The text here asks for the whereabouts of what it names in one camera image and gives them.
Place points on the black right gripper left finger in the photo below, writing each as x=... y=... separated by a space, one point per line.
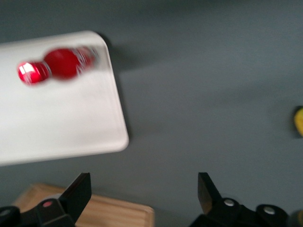
x=75 y=198

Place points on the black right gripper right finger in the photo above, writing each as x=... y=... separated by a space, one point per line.
x=211 y=203

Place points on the red coke bottle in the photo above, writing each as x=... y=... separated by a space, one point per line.
x=61 y=62

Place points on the white plastic tray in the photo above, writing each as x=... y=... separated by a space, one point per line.
x=61 y=113

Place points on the light wooden board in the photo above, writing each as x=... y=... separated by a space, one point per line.
x=113 y=212

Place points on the yellow object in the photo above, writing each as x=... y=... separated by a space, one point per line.
x=299 y=120

